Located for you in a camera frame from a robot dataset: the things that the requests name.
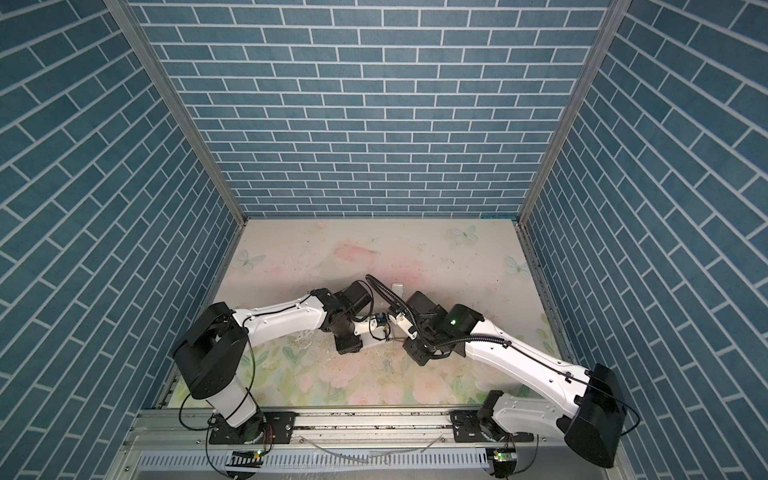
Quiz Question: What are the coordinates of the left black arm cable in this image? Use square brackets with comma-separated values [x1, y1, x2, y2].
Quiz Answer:
[178, 278, 376, 432]

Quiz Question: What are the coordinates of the white vented strip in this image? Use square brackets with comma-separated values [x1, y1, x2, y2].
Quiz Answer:
[138, 447, 488, 473]

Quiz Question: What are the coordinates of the right controller board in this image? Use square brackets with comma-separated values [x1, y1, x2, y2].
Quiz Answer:
[485, 447, 518, 479]

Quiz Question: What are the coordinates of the aluminium corner post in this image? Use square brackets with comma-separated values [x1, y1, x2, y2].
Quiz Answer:
[104, 0, 247, 227]
[518, 0, 631, 229]

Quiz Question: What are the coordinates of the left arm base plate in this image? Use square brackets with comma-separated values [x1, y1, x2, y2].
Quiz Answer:
[209, 411, 297, 447]

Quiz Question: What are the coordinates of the left aluminium corner post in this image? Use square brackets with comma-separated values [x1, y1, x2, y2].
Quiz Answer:
[104, 0, 247, 227]

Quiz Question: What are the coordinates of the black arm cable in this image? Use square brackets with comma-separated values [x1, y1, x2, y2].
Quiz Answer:
[364, 274, 642, 437]
[178, 278, 376, 432]

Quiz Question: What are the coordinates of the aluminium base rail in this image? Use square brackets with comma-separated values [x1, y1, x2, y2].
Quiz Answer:
[119, 406, 628, 463]

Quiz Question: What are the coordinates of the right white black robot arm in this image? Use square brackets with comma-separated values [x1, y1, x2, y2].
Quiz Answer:
[389, 292, 629, 468]

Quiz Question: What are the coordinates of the grey white remote control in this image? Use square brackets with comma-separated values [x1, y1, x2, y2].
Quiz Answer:
[354, 316, 393, 349]

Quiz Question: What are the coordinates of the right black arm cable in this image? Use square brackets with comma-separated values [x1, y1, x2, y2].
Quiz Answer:
[364, 274, 642, 437]

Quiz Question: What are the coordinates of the controller board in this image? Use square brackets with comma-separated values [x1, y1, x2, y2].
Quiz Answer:
[485, 447, 518, 479]
[224, 451, 264, 480]

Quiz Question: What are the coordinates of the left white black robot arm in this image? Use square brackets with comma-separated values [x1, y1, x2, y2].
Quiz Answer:
[171, 281, 374, 428]

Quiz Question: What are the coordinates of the right aluminium corner post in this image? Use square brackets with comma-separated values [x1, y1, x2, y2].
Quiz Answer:
[518, 0, 631, 229]

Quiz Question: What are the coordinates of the left controller board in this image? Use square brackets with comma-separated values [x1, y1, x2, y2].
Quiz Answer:
[224, 451, 264, 480]

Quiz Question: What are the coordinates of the grey loose wire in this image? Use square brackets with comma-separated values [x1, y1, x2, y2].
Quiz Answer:
[298, 433, 445, 464]

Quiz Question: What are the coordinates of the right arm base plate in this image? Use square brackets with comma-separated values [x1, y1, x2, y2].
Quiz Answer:
[449, 409, 535, 443]

